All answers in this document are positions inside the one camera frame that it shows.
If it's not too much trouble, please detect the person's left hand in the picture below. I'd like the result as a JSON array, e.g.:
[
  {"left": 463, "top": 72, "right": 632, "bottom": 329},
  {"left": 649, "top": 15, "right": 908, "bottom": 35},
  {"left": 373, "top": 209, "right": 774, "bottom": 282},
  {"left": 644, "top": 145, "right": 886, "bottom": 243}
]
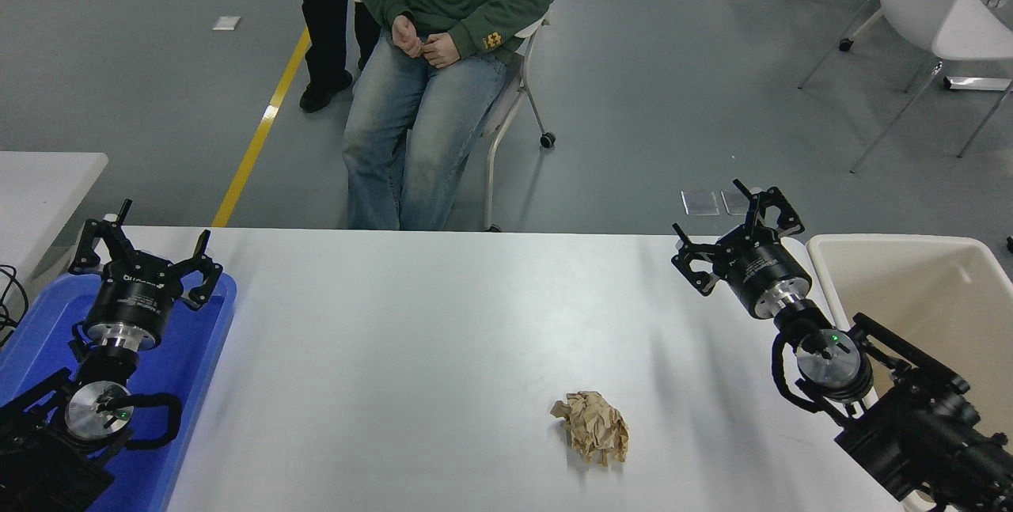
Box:
[{"left": 423, "top": 32, "right": 462, "bottom": 70}]

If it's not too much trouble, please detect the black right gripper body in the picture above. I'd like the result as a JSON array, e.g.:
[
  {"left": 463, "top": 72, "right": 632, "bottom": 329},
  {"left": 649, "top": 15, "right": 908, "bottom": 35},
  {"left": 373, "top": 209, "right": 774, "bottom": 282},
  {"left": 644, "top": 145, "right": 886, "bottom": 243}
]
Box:
[{"left": 722, "top": 241, "right": 814, "bottom": 319}]

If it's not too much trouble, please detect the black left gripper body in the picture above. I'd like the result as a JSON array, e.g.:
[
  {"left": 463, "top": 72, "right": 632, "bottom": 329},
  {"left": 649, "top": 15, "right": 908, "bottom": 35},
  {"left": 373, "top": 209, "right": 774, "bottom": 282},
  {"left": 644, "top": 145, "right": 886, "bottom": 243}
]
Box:
[{"left": 87, "top": 259, "right": 188, "bottom": 333}]

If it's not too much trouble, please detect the grey chair with casters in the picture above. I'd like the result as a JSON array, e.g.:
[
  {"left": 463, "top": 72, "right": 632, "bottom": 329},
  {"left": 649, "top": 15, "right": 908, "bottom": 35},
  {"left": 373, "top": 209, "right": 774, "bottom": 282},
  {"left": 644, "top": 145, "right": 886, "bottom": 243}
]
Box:
[{"left": 481, "top": 9, "right": 557, "bottom": 233}]

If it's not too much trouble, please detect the blue plastic tray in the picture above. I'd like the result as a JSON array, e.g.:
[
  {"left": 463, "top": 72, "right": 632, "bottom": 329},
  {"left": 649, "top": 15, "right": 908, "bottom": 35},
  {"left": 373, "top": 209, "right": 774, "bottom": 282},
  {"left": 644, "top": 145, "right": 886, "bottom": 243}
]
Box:
[{"left": 0, "top": 271, "right": 238, "bottom": 512}]

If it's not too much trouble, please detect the large pale plastic bin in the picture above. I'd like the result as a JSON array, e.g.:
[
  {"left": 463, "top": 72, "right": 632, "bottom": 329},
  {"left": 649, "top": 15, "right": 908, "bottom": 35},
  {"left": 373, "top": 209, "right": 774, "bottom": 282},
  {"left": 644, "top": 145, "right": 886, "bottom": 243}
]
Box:
[{"left": 806, "top": 233, "right": 1013, "bottom": 512}]

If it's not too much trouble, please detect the white table foot bar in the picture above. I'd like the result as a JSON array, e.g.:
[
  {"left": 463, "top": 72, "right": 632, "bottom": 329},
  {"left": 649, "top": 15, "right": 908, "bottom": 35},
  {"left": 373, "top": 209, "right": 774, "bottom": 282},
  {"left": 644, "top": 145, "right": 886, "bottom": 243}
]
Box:
[{"left": 943, "top": 76, "right": 1013, "bottom": 93}]

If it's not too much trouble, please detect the person's right hand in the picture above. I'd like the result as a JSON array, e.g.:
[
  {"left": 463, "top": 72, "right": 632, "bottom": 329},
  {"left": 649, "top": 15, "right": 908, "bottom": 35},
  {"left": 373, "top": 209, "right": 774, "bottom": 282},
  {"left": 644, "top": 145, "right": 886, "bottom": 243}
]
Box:
[{"left": 391, "top": 13, "right": 425, "bottom": 60}]

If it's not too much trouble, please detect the white side table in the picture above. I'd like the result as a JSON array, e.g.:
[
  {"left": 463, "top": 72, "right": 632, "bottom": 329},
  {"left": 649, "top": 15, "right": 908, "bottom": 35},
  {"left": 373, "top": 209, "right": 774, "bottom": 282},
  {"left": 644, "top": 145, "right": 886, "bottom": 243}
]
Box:
[{"left": 0, "top": 151, "right": 109, "bottom": 291}]

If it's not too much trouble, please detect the black cable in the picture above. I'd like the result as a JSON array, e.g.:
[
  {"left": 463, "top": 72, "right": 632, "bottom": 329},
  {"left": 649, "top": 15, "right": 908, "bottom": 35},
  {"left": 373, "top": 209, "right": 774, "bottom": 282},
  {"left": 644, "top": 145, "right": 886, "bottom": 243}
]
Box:
[{"left": 0, "top": 264, "right": 31, "bottom": 347}]

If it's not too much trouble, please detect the tan paper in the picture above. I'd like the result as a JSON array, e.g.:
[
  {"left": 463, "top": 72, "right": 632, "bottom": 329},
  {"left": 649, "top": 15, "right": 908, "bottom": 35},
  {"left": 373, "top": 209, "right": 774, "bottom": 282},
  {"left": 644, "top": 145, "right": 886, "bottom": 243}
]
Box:
[{"left": 550, "top": 391, "right": 631, "bottom": 468}]

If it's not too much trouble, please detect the person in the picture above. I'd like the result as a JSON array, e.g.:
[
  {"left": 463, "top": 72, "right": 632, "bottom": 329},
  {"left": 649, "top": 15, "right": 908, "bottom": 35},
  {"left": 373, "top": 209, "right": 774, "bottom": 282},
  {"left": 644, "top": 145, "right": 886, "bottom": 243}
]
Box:
[
  {"left": 290, "top": 0, "right": 385, "bottom": 114},
  {"left": 342, "top": 0, "right": 557, "bottom": 232}
]

